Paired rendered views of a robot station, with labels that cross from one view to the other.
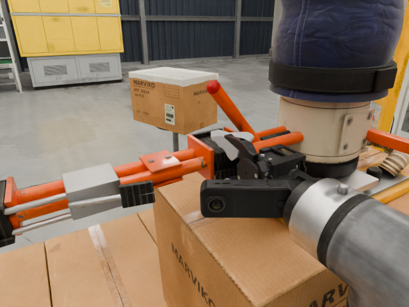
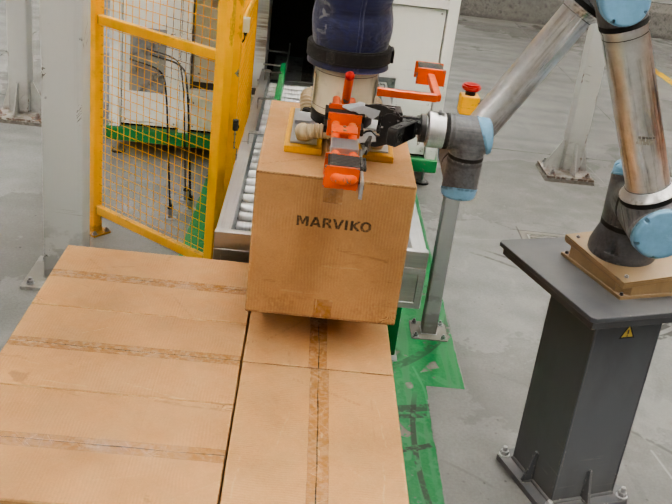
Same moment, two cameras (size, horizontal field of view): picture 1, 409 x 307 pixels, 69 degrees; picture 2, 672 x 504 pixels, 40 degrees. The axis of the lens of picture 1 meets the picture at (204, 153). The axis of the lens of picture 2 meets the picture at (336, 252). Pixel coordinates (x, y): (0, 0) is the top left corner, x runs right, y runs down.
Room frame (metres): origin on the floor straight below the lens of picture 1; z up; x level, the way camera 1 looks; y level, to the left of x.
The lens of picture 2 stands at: (-0.53, 1.94, 1.80)
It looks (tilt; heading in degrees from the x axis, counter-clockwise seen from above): 24 degrees down; 297
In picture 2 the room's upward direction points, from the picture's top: 7 degrees clockwise
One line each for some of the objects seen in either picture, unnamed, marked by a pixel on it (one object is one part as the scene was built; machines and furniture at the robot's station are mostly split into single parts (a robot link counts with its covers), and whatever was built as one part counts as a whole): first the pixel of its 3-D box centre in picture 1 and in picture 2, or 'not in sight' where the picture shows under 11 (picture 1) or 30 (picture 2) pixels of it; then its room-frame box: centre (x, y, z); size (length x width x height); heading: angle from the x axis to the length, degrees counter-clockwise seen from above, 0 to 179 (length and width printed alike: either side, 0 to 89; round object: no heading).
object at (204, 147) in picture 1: (219, 152); (344, 120); (0.47, -0.03, 1.17); 0.10 x 0.08 x 0.06; 29
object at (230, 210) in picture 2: not in sight; (248, 149); (1.60, -1.34, 0.50); 2.31 x 0.05 x 0.19; 120
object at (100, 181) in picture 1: (92, 189); (343, 152); (0.37, 0.16, 1.16); 0.07 x 0.07 x 0.04; 29
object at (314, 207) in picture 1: (327, 216); (433, 128); (0.28, -0.14, 1.17); 0.09 x 0.05 x 0.10; 120
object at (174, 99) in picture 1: (173, 97); not in sight; (2.40, 0.25, 0.82); 0.60 x 0.40 x 0.40; 50
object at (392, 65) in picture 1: (328, 70); (350, 50); (0.59, -0.24, 1.29); 0.23 x 0.23 x 0.04
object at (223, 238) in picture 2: not in sight; (321, 248); (0.74, -0.49, 0.58); 0.70 x 0.03 x 0.06; 30
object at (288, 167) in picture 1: (281, 185); (400, 124); (0.36, -0.11, 1.17); 0.12 x 0.09 x 0.08; 30
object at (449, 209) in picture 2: not in sight; (447, 219); (0.59, -1.24, 0.50); 0.07 x 0.07 x 1.00; 30
